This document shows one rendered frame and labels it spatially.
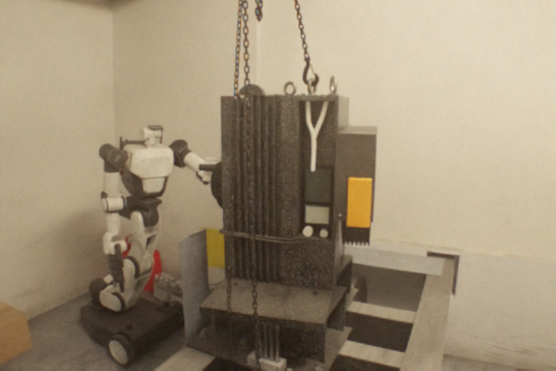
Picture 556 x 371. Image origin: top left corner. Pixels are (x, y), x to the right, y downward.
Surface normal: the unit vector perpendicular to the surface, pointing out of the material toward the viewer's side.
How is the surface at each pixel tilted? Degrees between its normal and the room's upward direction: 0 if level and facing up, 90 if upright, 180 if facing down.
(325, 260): 90
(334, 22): 90
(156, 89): 90
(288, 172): 90
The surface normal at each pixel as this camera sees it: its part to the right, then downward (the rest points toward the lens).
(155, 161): 0.70, 0.23
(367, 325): -0.44, 0.14
